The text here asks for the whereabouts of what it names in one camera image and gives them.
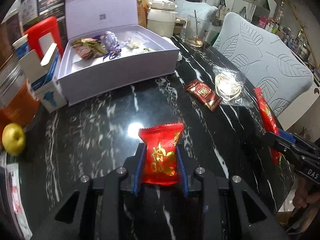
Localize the red gold candy packet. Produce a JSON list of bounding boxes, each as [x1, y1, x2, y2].
[[138, 123, 184, 186]]

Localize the long red snack packet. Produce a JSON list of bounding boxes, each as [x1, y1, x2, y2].
[[254, 87, 282, 166]]

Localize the dark red tea sachet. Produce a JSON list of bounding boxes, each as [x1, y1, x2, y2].
[[184, 79, 222, 112]]

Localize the cord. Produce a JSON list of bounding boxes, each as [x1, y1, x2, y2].
[[212, 65, 253, 107]]

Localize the near light blue chair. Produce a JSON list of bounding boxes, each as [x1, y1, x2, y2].
[[213, 12, 313, 130]]

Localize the light blue chair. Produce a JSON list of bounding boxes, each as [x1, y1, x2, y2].
[[213, 12, 313, 130], [175, 0, 218, 22]]

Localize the lavender gift box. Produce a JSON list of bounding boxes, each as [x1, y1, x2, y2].
[[58, 0, 179, 105]]

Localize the yellow green apple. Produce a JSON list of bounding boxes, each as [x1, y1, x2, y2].
[[2, 123, 26, 156]]

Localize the glass cup with spoon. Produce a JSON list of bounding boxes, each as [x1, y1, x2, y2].
[[185, 10, 211, 48]]

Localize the pink green candy wrapper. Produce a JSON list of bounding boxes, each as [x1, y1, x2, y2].
[[71, 38, 109, 60]]

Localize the white blue carton box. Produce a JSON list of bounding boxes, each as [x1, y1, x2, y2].
[[19, 43, 67, 113]]

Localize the orange liquid jar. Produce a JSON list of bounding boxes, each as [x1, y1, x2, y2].
[[1, 63, 40, 128]]

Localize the cream ceramic teapot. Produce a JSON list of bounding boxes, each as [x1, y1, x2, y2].
[[147, 0, 177, 38]]

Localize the far light blue chair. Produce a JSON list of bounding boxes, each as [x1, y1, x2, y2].
[[175, 0, 218, 22]]

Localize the blue white tube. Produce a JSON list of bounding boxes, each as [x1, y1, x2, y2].
[[12, 34, 30, 60]]

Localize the red plastic container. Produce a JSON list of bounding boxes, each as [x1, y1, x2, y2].
[[25, 17, 63, 59]]

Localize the black snack bag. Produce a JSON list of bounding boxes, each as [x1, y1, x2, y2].
[[38, 0, 68, 48]]

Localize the dark label jar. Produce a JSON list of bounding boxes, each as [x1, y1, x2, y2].
[[19, 0, 40, 31]]

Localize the purple drawstring pouch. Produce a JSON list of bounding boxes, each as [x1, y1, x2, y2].
[[103, 31, 122, 60]]

